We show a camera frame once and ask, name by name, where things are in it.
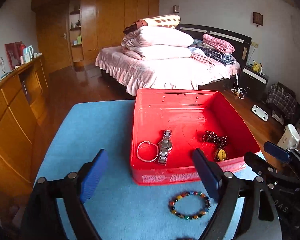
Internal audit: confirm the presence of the multicolour bead bracelet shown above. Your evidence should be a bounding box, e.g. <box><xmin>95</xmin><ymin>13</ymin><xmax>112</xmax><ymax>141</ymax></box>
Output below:
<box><xmin>168</xmin><ymin>191</ymin><xmax>212</xmax><ymax>221</ymax></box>

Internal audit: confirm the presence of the red picture frame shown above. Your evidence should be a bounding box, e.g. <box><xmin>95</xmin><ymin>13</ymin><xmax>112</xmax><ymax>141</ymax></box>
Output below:
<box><xmin>4</xmin><ymin>41</ymin><xmax>23</xmax><ymax>70</ymax></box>

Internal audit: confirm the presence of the white electric kettle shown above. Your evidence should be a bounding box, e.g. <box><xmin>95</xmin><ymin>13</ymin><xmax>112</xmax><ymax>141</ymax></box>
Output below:
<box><xmin>23</xmin><ymin>45</ymin><xmax>34</xmax><ymax>63</ymax></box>

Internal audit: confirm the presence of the wooden wardrobe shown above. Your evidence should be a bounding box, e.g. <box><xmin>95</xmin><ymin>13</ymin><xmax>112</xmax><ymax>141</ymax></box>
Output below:
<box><xmin>31</xmin><ymin>0</ymin><xmax>159</xmax><ymax>73</ymax></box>

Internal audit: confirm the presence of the red thermos bottle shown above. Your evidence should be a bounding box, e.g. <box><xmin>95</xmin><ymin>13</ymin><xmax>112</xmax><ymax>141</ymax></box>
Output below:
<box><xmin>18</xmin><ymin>43</ymin><xmax>26</xmax><ymax>65</ymax></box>

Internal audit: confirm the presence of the yellow amber pendant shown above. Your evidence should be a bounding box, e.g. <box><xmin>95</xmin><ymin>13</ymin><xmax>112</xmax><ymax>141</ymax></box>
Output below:
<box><xmin>215</xmin><ymin>148</ymin><xmax>226</xmax><ymax>161</ymax></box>

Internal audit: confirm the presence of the folded pink clothes pile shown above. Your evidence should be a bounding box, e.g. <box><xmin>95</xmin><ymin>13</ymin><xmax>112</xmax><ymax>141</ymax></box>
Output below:
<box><xmin>196</xmin><ymin>34</ymin><xmax>237</xmax><ymax>66</ymax></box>

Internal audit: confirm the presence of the silver wrist watch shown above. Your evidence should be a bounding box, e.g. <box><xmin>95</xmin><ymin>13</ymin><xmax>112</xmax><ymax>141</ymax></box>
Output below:
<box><xmin>158</xmin><ymin>130</ymin><xmax>172</xmax><ymax>165</ymax></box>

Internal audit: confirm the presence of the white bathroom scale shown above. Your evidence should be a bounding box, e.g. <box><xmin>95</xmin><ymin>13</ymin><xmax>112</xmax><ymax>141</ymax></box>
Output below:
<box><xmin>251</xmin><ymin>105</ymin><xmax>269</xmax><ymax>122</ymax></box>

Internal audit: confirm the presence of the spotted folded blanket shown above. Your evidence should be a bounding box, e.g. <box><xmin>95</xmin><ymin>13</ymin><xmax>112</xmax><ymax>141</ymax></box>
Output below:
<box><xmin>123</xmin><ymin>15</ymin><xmax>180</xmax><ymax>35</ymax></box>

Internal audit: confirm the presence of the dark red bead necklace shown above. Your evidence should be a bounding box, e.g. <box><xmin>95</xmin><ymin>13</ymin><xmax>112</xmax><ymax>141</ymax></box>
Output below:
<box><xmin>201</xmin><ymin>130</ymin><xmax>229</xmax><ymax>149</ymax></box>

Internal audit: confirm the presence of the red metal tin box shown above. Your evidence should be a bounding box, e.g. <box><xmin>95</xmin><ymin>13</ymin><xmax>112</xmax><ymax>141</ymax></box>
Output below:
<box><xmin>129</xmin><ymin>88</ymin><xmax>261</xmax><ymax>186</ymax></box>

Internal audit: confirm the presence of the plaid bag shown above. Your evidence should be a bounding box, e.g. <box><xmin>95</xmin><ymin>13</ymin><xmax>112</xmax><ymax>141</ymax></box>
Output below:
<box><xmin>266</xmin><ymin>82</ymin><xmax>297</xmax><ymax>119</ymax></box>

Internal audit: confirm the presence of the dark wooden headboard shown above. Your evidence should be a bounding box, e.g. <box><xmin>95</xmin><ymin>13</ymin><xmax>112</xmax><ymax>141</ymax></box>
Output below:
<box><xmin>176</xmin><ymin>23</ymin><xmax>252</xmax><ymax>68</ymax></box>

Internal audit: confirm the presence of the wooden sideboard cabinet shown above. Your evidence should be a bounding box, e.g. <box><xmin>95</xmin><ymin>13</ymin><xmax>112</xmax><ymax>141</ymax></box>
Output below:
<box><xmin>0</xmin><ymin>55</ymin><xmax>49</xmax><ymax>218</ymax></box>

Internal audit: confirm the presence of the wall intercom phone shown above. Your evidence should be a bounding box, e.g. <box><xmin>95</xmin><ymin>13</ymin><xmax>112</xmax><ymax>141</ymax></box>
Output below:
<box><xmin>173</xmin><ymin>5</ymin><xmax>180</xmax><ymax>14</ymax></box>

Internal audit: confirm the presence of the dark bedside table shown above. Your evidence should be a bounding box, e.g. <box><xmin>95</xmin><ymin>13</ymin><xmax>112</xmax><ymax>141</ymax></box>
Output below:
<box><xmin>238</xmin><ymin>66</ymin><xmax>269</xmax><ymax>101</ymax></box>

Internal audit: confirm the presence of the bed with pink cover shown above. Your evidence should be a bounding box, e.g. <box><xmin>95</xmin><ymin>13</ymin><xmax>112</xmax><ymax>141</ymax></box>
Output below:
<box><xmin>95</xmin><ymin>47</ymin><xmax>241</xmax><ymax>96</ymax></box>

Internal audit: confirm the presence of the blue table cloth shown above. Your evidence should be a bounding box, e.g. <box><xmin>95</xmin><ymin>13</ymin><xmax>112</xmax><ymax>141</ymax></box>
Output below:
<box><xmin>33</xmin><ymin>100</ymin><xmax>283</xmax><ymax>240</ymax></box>

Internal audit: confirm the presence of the small wall ornament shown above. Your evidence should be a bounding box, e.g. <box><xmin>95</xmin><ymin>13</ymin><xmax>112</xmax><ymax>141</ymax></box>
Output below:
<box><xmin>253</xmin><ymin>12</ymin><xmax>263</xmax><ymax>26</ymax></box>

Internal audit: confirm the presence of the white power strip cable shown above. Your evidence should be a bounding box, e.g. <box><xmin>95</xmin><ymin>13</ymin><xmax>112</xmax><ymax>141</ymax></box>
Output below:
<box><xmin>231</xmin><ymin>73</ymin><xmax>248</xmax><ymax>100</ymax></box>

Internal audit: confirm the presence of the yellow pikachu plush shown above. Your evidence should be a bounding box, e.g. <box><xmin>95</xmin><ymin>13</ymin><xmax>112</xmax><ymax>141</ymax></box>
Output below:
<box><xmin>252</xmin><ymin>60</ymin><xmax>263</xmax><ymax>74</ymax></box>

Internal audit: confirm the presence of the folded pink quilts stack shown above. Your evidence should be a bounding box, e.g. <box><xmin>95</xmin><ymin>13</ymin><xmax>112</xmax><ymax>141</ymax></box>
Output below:
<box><xmin>121</xmin><ymin>26</ymin><xmax>194</xmax><ymax>61</ymax></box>

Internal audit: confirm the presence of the silver bangle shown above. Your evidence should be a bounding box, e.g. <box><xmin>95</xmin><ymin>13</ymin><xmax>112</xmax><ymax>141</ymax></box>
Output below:
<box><xmin>136</xmin><ymin>141</ymin><xmax>159</xmax><ymax>163</ymax></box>

